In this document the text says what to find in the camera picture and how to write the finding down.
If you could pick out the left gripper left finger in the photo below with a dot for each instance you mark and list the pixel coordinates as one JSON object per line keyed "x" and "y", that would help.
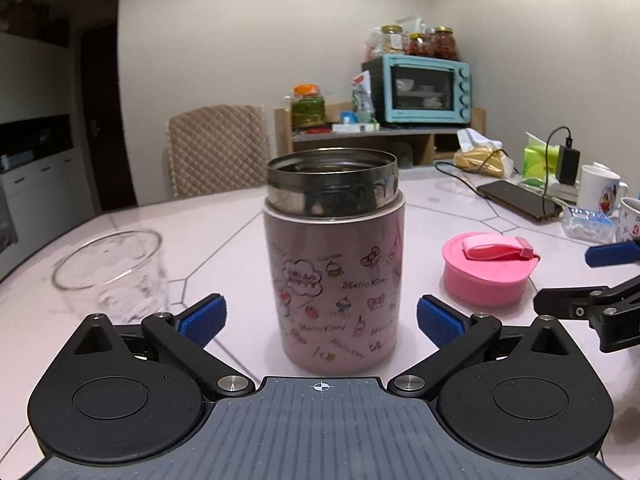
{"x": 118, "y": 394}

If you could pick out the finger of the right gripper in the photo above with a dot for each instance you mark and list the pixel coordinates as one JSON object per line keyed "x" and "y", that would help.
{"x": 616, "y": 254}
{"x": 612, "y": 312}

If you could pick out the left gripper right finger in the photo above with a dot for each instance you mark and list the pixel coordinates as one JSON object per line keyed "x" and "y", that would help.
{"x": 522, "y": 394}

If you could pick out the pink jar lid with strap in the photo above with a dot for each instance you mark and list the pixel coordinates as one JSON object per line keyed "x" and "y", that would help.
{"x": 488, "y": 270}

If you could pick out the pink Hello Kitty food jar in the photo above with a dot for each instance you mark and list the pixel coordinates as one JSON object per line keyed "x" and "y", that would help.
{"x": 335, "y": 223}

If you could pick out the white kitchen cabinet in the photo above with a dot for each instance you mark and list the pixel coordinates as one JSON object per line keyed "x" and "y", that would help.
{"x": 44, "y": 183}

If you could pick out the blue tissue packet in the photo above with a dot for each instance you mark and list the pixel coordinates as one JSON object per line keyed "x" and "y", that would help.
{"x": 588, "y": 225}

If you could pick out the white cartoon mug front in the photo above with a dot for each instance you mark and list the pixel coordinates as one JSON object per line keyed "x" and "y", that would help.
{"x": 628, "y": 223}

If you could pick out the white cartoon mug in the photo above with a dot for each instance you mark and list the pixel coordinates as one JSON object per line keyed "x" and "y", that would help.
{"x": 600, "y": 189}
{"x": 628, "y": 223}

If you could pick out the white cartoon mug rear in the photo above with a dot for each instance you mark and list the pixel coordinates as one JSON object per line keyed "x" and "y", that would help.
{"x": 600, "y": 189}

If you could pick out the black smartphone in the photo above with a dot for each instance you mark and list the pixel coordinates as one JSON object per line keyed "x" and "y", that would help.
{"x": 520, "y": 201}

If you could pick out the clear drinking glass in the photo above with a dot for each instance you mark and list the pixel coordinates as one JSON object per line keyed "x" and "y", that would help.
{"x": 121, "y": 275}

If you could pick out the green tissue box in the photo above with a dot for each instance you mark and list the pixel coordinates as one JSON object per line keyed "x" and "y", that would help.
{"x": 539, "y": 161}

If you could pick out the wooden shelf unit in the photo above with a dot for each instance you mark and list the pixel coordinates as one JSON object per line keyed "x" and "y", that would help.
{"x": 428, "y": 144}

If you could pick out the teal toaster oven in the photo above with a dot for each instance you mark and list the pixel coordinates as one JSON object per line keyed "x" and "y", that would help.
{"x": 409, "y": 90}

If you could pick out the glass jar red contents right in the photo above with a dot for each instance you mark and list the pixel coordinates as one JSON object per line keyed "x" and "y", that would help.
{"x": 444, "y": 44}

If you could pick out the glass jar red contents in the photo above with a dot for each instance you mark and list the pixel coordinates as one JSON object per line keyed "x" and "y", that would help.
{"x": 444, "y": 44}
{"x": 419, "y": 44}

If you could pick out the quilted beige chair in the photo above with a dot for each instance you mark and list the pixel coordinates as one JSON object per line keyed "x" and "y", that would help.
{"x": 216, "y": 149}

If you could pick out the glass jar red contents middle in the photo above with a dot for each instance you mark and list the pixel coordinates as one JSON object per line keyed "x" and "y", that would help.
{"x": 419, "y": 44}

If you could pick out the red white package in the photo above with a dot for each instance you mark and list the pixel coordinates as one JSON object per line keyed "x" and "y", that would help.
{"x": 361, "y": 97}

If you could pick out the glass jar pale contents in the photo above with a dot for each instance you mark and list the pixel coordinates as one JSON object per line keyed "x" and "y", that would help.
{"x": 388, "y": 39}

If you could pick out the green pickle jar orange lid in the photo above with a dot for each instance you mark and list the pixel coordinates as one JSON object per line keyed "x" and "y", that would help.
{"x": 308, "y": 109}

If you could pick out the black charger with cable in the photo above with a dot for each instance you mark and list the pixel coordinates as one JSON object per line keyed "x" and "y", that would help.
{"x": 565, "y": 172}

